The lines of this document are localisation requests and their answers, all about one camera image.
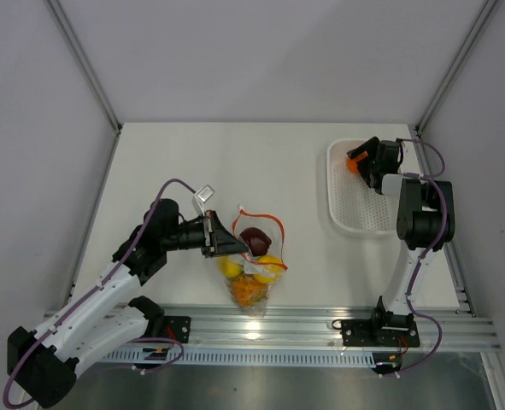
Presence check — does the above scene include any white slotted cable duct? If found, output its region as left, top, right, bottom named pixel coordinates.
left=101, top=347, right=376, bottom=368

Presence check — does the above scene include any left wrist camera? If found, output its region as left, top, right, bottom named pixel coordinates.
left=192, top=184, right=214, bottom=215

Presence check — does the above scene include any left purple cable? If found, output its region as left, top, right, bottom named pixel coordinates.
left=2, top=178, right=185, bottom=407

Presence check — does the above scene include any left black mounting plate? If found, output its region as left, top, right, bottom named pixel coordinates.
left=142, top=316, right=191, bottom=363

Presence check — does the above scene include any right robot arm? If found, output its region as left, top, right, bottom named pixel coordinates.
left=340, top=137, right=455, bottom=348

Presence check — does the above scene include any aluminium frame post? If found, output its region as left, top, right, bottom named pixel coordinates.
left=44, top=0, right=122, bottom=135
left=414, top=0, right=502, bottom=138

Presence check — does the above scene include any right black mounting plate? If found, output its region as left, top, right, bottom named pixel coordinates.
left=331, top=319, right=420, bottom=348

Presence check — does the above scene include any clear zip top bag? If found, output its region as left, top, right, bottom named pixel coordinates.
left=220, top=207, right=288, bottom=317

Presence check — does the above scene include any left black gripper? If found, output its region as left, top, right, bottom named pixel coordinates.
left=162, top=210, right=248, bottom=259

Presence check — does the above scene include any dark red apple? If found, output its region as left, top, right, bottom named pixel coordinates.
left=239, top=227, right=272, bottom=257

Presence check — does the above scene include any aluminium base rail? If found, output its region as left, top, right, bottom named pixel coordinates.
left=36, top=303, right=503, bottom=354

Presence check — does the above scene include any black mounting plate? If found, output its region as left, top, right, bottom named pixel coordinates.
left=331, top=319, right=420, bottom=348
left=142, top=316, right=191, bottom=363

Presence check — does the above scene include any yellow green lemon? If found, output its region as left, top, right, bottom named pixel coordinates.
left=217, top=256, right=244, bottom=279

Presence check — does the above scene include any left aluminium frame post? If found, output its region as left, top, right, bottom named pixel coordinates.
left=44, top=0, right=122, bottom=135

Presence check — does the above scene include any orange fruit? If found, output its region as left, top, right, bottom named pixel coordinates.
left=346, top=153, right=367, bottom=174

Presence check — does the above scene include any yellow pear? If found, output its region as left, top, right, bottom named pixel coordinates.
left=253, top=255, right=284, bottom=284

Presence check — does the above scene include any right aluminium frame post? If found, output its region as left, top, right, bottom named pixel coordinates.
left=414, top=0, right=502, bottom=138

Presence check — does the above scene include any white perforated basket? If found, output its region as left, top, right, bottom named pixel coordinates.
left=326, top=138, right=397, bottom=238

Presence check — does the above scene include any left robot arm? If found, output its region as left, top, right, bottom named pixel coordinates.
left=6, top=199, right=249, bottom=408

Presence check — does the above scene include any toy pineapple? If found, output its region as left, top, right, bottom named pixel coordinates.
left=228, top=274, right=269, bottom=308

